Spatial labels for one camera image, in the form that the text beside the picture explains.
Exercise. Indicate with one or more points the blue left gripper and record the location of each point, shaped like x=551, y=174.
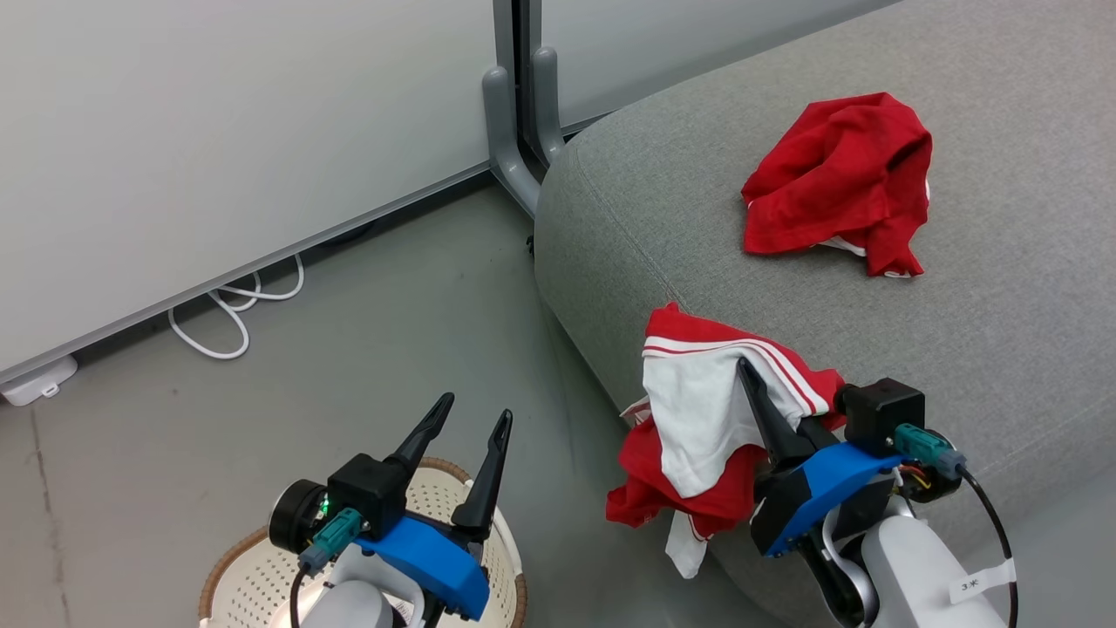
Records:
x=436, y=558

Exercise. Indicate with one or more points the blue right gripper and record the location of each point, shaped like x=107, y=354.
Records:
x=819, y=488

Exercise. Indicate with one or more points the red shorts with white stripes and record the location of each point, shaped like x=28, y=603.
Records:
x=697, y=419

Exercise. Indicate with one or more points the plain red shirt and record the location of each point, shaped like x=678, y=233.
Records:
x=837, y=174

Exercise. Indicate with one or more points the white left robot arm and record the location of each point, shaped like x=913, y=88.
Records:
x=349, y=610

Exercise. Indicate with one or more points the white label right arm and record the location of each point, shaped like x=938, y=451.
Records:
x=981, y=582

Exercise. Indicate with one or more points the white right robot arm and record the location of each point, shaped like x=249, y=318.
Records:
x=907, y=567

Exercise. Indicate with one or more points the white perforated basket brown rim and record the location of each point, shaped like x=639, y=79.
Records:
x=253, y=584

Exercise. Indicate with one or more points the grey fabric sofa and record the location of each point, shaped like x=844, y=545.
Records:
x=872, y=331

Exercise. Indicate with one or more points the grey partition foot with caster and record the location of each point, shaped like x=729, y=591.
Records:
x=510, y=157

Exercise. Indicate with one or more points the grey curved partition foot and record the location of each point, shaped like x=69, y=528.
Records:
x=547, y=105

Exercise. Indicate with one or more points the wide white partition panel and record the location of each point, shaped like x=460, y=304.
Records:
x=218, y=131

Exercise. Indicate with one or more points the narrow white partition panel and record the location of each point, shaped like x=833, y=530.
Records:
x=663, y=44

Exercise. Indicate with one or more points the white plastic power box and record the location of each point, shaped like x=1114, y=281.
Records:
x=35, y=381

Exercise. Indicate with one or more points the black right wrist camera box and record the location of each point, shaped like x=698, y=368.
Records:
x=881, y=414

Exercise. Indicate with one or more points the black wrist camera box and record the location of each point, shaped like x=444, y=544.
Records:
x=881, y=414
x=366, y=493

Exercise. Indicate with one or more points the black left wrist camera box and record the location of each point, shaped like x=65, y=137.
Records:
x=366, y=493

